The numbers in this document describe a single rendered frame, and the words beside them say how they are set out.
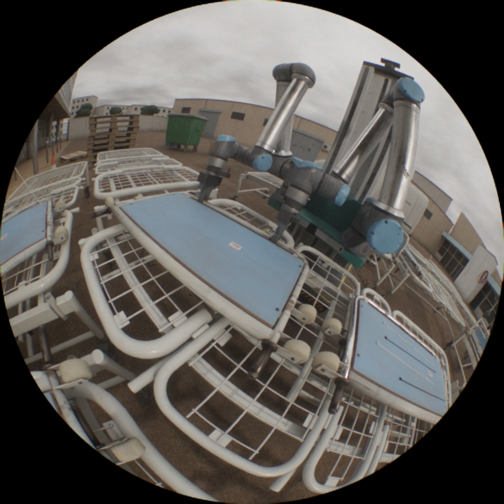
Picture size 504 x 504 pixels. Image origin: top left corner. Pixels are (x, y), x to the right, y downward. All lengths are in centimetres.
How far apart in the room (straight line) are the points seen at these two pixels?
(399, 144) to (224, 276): 73
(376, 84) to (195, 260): 138
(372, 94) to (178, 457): 208
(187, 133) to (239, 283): 610
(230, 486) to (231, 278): 95
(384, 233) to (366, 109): 82
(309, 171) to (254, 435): 114
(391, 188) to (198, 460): 132
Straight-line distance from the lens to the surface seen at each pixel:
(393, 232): 69
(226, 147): 82
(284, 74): 104
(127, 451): 36
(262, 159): 76
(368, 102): 126
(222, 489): 101
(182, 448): 91
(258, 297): 42
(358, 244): 87
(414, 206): 830
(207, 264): 45
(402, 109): 77
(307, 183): 64
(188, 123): 632
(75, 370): 33
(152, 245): 50
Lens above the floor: 88
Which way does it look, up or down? 35 degrees down
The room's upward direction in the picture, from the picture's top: 21 degrees clockwise
